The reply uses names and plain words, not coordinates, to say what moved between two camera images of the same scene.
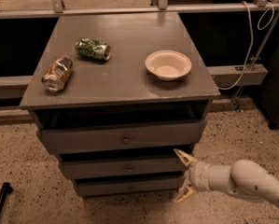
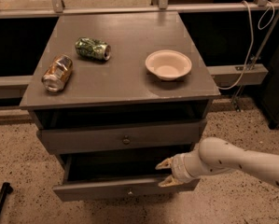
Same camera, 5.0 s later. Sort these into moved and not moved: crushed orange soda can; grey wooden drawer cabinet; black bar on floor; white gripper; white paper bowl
Moved: white gripper
Not moved: black bar on floor; grey wooden drawer cabinet; white paper bowl; crushed orange soda can
